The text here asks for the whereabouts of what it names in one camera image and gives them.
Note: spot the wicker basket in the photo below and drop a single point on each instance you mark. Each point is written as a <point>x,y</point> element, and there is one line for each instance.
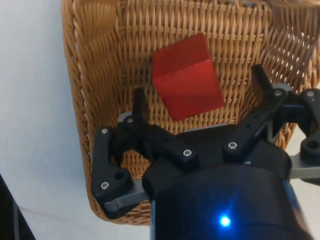
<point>105,62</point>

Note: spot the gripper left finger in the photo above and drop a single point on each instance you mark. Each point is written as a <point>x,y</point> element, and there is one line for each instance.
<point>102,162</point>

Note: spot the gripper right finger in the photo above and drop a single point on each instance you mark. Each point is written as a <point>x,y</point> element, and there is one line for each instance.
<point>255,130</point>

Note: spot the red cube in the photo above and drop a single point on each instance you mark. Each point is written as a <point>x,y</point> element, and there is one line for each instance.
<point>190,82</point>

